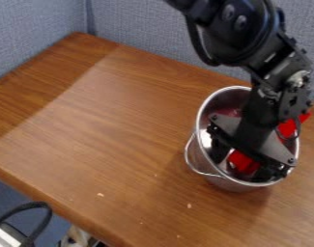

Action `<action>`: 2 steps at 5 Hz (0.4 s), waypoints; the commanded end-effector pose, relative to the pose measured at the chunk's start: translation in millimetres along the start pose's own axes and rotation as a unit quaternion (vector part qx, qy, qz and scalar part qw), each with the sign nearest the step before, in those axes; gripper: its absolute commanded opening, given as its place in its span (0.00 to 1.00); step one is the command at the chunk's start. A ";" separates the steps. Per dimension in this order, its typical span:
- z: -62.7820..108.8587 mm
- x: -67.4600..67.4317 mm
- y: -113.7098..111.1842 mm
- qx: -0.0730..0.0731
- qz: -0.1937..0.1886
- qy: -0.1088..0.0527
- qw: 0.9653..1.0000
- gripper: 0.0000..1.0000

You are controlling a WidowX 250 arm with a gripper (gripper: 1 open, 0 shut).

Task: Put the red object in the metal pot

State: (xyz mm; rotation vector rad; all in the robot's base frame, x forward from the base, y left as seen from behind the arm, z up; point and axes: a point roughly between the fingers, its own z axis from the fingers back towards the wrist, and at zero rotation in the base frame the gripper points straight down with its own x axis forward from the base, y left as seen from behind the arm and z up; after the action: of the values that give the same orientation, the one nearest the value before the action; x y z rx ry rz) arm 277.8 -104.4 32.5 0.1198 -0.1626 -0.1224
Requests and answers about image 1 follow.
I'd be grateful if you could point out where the white object under table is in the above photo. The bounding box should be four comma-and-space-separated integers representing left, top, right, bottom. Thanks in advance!
55, 226, 106, 247

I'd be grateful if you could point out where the stainless steel pot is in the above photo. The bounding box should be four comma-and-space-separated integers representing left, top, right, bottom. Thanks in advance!
185, 86, 283, 192

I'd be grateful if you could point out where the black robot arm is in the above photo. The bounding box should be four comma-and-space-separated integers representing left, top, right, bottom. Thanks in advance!
164, 0, 313, 182

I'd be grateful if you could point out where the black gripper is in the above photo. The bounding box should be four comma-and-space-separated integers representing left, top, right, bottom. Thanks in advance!
207, 90, 296, 182

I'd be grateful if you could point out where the red rectangular block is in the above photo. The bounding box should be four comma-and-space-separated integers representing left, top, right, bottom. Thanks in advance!
227, 112, 311, 175

